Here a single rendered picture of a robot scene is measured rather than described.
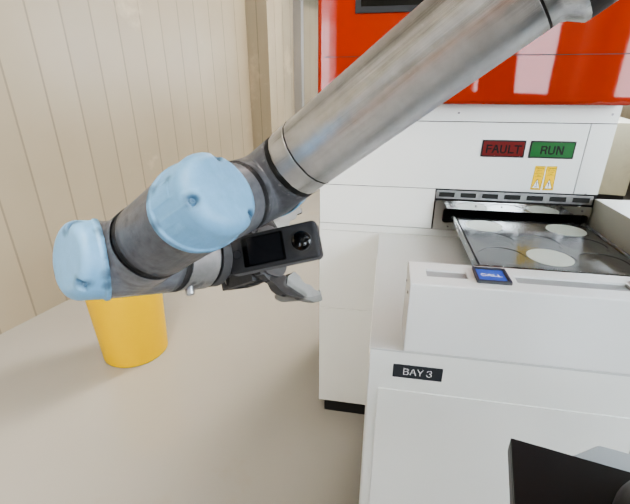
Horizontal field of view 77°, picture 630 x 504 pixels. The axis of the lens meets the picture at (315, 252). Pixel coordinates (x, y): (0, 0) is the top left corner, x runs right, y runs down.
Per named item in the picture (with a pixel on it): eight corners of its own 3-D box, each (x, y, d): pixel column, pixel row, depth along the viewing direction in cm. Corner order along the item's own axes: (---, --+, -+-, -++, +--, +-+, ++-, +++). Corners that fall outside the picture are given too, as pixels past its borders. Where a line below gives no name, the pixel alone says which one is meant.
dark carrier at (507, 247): (456, 219, 120) (456, 217, 119) (580, 225, 114) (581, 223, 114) (479, 266, 88) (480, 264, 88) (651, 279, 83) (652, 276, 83)
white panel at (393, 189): (320, 226, 136) (321, 102, 120) (579, 242, 122) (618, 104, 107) (319, 229, 133) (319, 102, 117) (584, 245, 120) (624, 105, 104)
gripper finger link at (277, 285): (299, 282, 60) (260, 249, 55) (308, 279, 59) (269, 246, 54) (293, 309, 57) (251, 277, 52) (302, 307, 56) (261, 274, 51)
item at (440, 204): (431, 227, 127) (435, 198, 123) (581, 236, 120) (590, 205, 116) (432, 229, 125) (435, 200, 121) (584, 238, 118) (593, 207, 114)
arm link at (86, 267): (95, 286, 32) (54, 315, 36) (206, 278, 41) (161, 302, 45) (78, 198, 33) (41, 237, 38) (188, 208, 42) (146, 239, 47)
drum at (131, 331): (136, 323, 228) (116, 227, 205) (188, 337, 215) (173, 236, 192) (79, 361, 196) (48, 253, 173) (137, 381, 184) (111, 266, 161)
